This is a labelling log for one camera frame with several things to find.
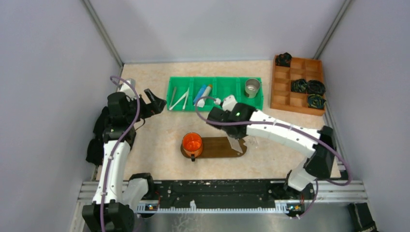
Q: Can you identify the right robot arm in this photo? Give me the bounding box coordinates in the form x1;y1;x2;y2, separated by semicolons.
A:
206;103;336;192

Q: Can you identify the brown oval wooden tray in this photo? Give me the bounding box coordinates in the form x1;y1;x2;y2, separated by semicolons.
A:
180;137;248;160

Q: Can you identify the blue toothpaste tube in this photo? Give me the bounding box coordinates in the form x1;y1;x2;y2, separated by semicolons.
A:
193;85;207;104

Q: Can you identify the orange mug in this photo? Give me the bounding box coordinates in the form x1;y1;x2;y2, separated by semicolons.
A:
182;132;204;162

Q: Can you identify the steel cup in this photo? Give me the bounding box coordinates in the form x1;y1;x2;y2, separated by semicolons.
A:
245;78;261;99

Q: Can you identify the grey toothbrush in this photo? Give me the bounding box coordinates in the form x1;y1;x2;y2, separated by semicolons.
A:
169;86;177;111

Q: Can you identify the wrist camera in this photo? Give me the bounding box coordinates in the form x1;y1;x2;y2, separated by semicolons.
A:
117;78;136;98
214;95;238;112

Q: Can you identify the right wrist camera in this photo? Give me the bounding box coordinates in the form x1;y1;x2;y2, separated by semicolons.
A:
214;95;238;112

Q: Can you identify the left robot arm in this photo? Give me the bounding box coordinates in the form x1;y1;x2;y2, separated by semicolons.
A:
82;89;167;232

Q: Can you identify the wooden compartment box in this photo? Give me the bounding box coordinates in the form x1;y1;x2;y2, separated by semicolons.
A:
270;53;327;116

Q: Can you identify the rolled dark sock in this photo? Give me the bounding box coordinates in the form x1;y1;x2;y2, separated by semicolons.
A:
307;94;326;110
307;80;326;96
291;79;308;93
275;52;293;67

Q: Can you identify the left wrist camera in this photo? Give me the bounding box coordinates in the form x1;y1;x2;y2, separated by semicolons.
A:
117;78;136;98

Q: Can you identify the green divided plastic bin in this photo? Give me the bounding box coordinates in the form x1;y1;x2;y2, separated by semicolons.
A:
166;76;264;112

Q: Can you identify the white toothpaste tube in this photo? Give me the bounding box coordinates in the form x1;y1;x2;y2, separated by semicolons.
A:
196;85;213;108

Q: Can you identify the white toothbrush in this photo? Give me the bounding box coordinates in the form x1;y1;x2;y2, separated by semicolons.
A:
182;88;190;110
169;90;189;111

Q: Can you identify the clear glass cup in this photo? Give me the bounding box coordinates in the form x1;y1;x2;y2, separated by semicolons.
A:
227;136;258;154

